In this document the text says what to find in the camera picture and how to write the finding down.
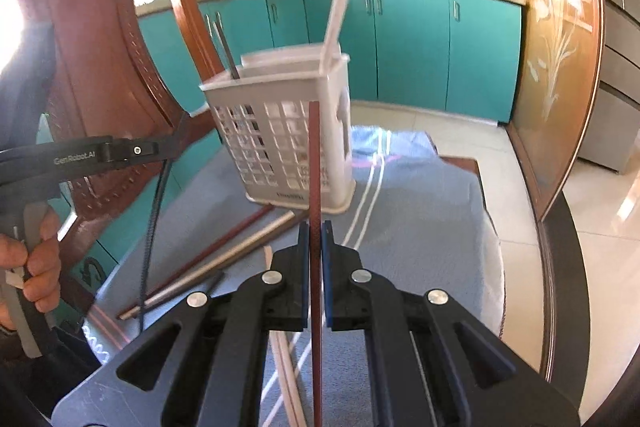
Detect person's left hand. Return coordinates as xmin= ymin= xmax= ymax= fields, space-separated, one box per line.
xmin=0 ymin=206 xmax=63 ymax=330

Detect wooden glass sliding door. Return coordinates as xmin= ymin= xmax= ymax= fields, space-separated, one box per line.
xmin=487 ymin=0 xmax=606 ymax=218

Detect blue striped cloth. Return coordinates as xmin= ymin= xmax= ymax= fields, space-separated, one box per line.
xmin=80 ymin=124 xmax=506 ymax=427

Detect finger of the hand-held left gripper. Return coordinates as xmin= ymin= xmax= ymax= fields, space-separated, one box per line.
xmin=127 ymin=112 xmax=193 ymax=164

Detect white plastic utensil basket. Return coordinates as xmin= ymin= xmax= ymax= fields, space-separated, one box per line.
xmin=199 ymin=46 xmax=357 ymax=215

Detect teal base cabinets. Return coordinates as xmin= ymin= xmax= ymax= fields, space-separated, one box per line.
xmin=135 ymin=0 xmax=526 ymax=125

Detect silver refrigerator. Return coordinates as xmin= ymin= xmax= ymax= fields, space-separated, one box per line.
xmin=575 ymin=0 xmax=640 ymax=175

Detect beige chopstick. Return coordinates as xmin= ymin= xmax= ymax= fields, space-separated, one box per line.
xmin=121 ymin=213 xmax=297 ymax=321

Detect dark grey chopstick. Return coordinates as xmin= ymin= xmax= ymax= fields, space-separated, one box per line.
xmin=212 ymin=21 xmax=242 ymax=81

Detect red-brown chopstick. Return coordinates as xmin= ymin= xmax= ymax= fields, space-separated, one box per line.
xmin=116 ymin=206 xmax=276 ymax=319
xmin=308 ymin=101 xmax=324 ymax=427

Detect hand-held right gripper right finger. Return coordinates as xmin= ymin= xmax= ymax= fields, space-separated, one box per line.
xmin=323 ymin=220 xmax=517 ymax=427

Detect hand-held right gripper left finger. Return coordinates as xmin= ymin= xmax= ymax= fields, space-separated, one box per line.
xmin=115 ymin=222 xmax=309 ymax=427

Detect brown wooden chair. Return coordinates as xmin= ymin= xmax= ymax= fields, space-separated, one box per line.
xmin=0 ymin=0 xmax=236 ymax=323

